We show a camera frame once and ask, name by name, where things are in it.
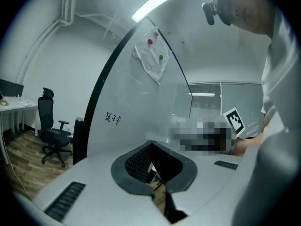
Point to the person's head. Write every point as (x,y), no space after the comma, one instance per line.
(249,8)

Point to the white desk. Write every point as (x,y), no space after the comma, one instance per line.
(14,103)

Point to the dark desk divider panel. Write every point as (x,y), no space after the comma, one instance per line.
(11,87)

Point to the black head camera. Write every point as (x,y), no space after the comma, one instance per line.
(209,12)

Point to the yellow black desk item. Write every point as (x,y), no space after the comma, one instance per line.
(3,103)

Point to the black office chair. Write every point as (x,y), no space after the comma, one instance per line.
(50,131)

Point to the long ceiling light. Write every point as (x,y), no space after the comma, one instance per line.
(160,1)

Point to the black framed whiteboard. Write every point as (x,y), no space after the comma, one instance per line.
(141,102)

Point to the person's right forearm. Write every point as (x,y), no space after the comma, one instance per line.
(242,147)

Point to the crumpled white paper sheet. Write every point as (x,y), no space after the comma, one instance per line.
(152,60)

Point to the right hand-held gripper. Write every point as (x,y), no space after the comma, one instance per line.
(234,122)

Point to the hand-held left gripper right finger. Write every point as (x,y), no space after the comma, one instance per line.
(207,185)

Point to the white ceiling pipe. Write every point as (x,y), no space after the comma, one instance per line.
(68,3)

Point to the green round magnet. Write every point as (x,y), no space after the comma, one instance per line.
(161,56)

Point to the red round magnet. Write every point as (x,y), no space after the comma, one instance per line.
(150,41)

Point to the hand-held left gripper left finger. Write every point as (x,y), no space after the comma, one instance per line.
(98,185)

